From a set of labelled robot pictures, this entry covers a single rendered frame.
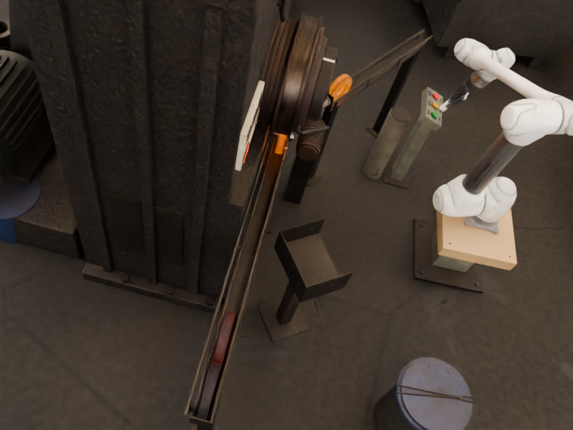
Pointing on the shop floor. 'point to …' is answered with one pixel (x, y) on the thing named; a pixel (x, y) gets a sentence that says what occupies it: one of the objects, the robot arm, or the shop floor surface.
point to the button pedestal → (399, 172)
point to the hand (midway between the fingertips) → (446, 105)
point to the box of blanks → (504, 26)
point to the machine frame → (154, 132)
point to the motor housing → (304, 160)
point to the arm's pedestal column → (425, 271)
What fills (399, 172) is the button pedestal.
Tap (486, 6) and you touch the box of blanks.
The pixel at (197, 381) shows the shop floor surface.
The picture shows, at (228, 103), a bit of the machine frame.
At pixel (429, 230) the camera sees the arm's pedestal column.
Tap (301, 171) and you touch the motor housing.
